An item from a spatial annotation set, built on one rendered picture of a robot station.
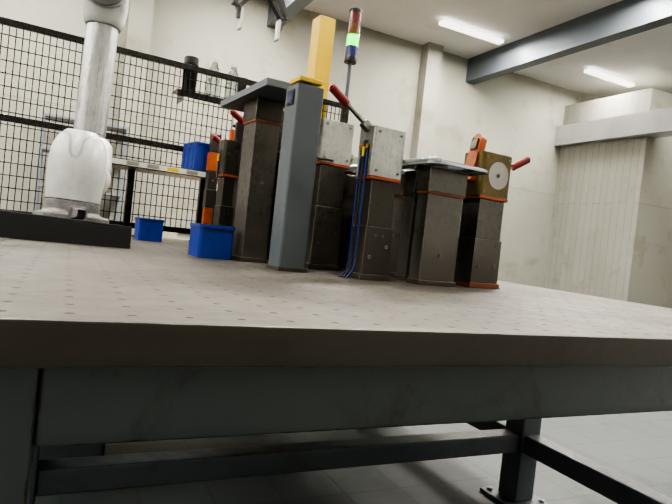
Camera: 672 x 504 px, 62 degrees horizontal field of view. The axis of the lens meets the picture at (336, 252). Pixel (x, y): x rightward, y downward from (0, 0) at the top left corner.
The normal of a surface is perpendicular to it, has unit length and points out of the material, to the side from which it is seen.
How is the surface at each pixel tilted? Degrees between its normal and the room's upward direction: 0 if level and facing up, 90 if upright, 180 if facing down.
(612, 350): 90
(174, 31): 90
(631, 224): 90
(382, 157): 90
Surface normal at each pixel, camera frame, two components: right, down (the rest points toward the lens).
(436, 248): 0.50, 0.07
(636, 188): -0.90, -0.09
